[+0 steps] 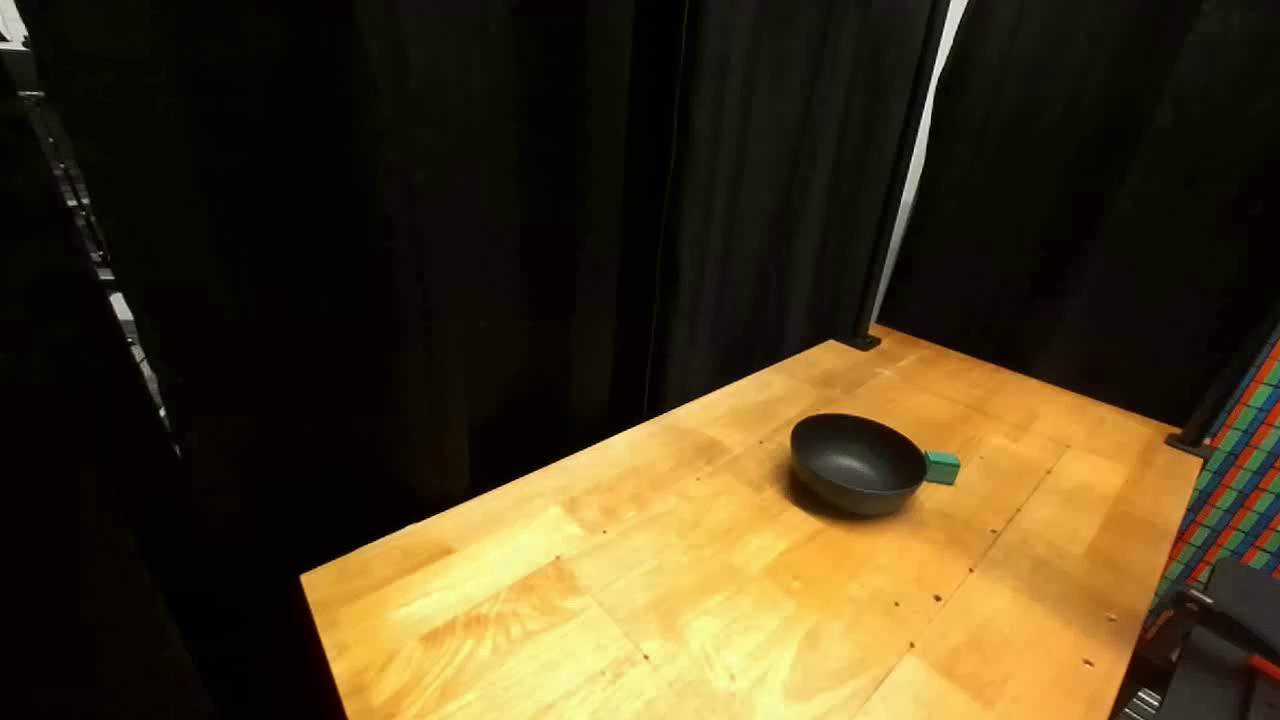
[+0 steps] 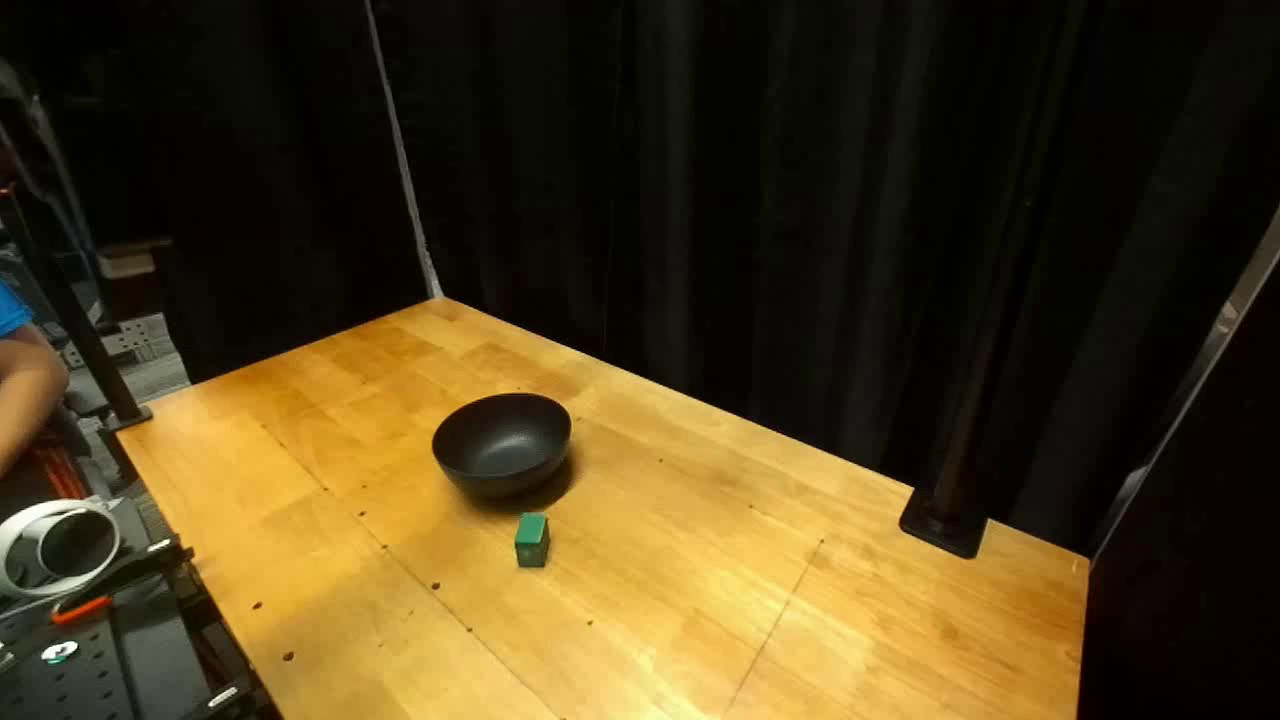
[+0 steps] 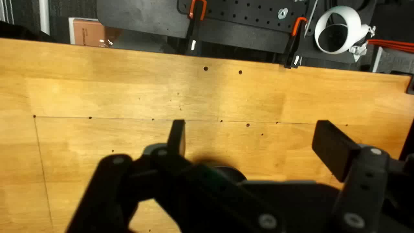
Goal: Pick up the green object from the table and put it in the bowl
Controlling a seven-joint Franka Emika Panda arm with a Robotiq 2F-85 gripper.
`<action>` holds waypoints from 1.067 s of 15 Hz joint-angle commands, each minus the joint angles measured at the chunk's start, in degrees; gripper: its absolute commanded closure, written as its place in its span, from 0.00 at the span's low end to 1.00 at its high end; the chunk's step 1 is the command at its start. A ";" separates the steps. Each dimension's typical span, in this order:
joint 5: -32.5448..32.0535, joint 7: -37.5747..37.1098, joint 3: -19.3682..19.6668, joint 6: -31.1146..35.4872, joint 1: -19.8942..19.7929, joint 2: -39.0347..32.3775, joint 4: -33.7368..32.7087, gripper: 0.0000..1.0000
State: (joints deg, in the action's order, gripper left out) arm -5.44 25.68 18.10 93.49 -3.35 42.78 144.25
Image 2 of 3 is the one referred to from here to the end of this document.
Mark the person's forearm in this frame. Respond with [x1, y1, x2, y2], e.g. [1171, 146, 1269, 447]
[0, 325, 71, 477]

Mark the black bowl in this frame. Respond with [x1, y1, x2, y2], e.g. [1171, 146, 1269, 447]
[428, 386, 577, 502]

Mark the black curtain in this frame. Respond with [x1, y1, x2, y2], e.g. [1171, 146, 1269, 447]
[156, 0, 1280, 557]

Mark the green block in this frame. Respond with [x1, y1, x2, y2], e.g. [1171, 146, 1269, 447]
[512, 506, 556, 572]

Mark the white corner pole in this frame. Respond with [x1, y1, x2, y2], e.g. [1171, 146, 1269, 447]
[358, 0, 449, 302]

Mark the black tripod stand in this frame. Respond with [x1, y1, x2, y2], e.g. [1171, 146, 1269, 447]
[0, 56, 156, 431]

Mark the white VR headset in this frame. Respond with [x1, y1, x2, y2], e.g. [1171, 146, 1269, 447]
[0, 495, 126, 602]

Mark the blue shirt sleeve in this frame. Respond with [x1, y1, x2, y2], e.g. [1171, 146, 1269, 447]
[0, 278, 35, 345]

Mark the black metal post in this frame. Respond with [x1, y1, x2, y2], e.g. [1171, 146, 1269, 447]
[897, 74, 1057, 561]

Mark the silver frame bar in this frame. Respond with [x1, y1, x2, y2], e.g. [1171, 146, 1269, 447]
[1086, 203, 1280, 551]

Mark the orange handled tool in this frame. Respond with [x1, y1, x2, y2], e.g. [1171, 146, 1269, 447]
[49, 593, 119, 630]

